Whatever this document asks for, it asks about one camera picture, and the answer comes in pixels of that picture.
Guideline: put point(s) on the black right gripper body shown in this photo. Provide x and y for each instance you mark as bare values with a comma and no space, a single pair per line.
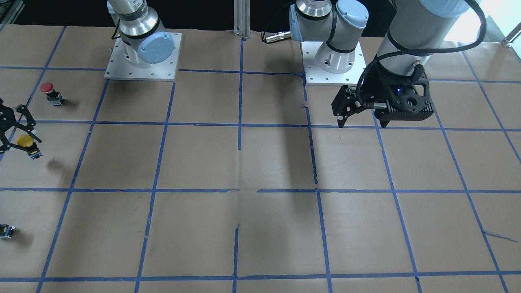
5,122

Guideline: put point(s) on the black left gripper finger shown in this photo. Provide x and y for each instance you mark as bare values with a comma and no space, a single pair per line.
341,120

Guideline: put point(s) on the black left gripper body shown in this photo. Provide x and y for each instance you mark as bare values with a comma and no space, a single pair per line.
377,88

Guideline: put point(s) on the yellow push button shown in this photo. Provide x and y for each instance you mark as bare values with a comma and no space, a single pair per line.
28,144

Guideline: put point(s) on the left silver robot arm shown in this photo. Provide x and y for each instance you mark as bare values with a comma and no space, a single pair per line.
415,33

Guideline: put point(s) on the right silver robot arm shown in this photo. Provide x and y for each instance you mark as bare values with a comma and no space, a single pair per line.
137,25

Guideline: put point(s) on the red push button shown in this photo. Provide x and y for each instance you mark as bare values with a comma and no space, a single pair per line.
53,97

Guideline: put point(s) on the green push button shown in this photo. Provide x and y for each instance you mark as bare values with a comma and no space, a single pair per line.
6,231

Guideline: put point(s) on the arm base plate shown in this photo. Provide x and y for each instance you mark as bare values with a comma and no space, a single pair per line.
128,64
324,66

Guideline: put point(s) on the aluminium frame post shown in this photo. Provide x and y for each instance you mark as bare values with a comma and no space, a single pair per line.
241,17

